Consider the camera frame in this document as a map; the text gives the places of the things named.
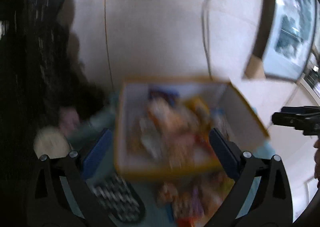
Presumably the person right hand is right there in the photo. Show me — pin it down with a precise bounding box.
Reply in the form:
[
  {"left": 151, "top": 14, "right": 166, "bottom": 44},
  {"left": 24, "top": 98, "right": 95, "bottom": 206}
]
[{"left": 313, "top": 140, "right": 320, "bottom": 181}]

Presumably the white lidded cup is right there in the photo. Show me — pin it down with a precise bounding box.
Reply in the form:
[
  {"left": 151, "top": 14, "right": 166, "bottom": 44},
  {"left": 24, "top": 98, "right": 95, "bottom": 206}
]
[{"left": 34, "top": 127, "right": 71, "bottom": 159}]

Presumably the cardboard corner protector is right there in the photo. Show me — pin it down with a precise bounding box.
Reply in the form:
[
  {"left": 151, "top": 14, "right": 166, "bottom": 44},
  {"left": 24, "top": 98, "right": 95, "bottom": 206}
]
[{"left": 245, "top": 55, "right": 266, "bottom": 79}]

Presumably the blue snack bag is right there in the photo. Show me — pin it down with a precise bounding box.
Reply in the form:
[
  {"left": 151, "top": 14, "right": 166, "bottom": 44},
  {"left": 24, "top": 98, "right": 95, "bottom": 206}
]
[{"left": 148, "top": 88, "right": 180, "bottom": 107}]

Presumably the dark carved wooden furniture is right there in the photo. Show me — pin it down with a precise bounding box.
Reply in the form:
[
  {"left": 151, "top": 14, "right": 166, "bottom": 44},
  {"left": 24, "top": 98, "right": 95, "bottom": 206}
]
[{"left": 1, "top": 0, "right": 105, "bottom": 218}]

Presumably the light blue patterned tablecloth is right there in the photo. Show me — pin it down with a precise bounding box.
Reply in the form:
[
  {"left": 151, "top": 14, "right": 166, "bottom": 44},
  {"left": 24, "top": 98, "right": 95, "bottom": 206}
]
[{"left": 60, "top": 93, "right": 260, "bottom": 226}]

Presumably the yellow cardboard box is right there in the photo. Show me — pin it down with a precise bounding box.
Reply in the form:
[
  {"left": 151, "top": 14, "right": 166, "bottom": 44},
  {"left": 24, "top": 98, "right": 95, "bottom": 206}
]
[{"left": 114, "top": 78, "right": 270, "bottom": 181}]

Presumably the grey plug and cable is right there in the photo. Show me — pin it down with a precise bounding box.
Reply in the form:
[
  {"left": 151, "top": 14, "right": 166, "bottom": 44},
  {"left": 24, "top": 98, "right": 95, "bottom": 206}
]
[{"left": 201, "top": 0, "right": 221, "bottom": 78}]

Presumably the framed lotus painting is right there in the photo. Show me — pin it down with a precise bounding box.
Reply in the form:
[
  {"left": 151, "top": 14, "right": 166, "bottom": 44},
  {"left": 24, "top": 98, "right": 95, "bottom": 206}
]
[{"left": 252, "top": 0, "right": 317, "bottom": 82}]

